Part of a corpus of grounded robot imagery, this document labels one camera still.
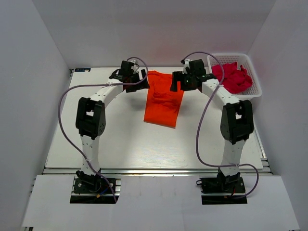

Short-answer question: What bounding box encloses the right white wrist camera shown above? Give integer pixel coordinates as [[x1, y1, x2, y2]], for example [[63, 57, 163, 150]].
[[181, 59, 191, 74]]

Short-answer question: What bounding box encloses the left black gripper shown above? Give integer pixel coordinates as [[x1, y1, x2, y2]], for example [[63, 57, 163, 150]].
[[127, 69, 151, 93]]

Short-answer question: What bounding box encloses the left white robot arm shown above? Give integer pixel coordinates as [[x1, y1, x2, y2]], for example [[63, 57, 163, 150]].
[[76, 61, 150, 192]]

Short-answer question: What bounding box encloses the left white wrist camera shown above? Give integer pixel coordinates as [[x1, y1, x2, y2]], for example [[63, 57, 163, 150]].
[[130, 60, 140, 71]]

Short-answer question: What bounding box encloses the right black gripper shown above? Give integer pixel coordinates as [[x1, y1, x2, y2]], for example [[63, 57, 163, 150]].
[[170, 71, 196, 92]]

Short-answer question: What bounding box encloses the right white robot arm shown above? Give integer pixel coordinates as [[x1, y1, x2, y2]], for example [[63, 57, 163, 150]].
[[170, 59, 254, 192]]

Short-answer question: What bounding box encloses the orange t shirt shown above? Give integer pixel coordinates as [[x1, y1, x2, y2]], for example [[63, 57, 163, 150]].
[[144, 71, 184, 128]]

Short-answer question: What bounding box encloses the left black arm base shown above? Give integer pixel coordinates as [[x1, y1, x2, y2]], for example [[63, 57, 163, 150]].
[[72, 170, 117, 196]]

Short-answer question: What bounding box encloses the magenta t shirt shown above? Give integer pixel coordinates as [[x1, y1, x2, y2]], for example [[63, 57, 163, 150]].
[[222, 62, 253, 94]]

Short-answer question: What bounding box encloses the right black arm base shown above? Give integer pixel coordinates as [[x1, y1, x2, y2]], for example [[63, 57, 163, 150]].
[[196, 171, 246, 195]]

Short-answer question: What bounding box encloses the blue label sticker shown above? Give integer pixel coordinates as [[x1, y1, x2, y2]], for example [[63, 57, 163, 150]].
[[74, 68, 91, 72]]

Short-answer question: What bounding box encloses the white plastic basket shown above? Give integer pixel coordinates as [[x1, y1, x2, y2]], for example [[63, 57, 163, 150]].
[[207, 53, 262, 100]]

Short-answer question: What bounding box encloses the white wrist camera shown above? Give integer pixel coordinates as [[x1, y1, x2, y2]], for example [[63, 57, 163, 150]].
[[130, 60, 140, 71], [181, 59, 191, 74]]

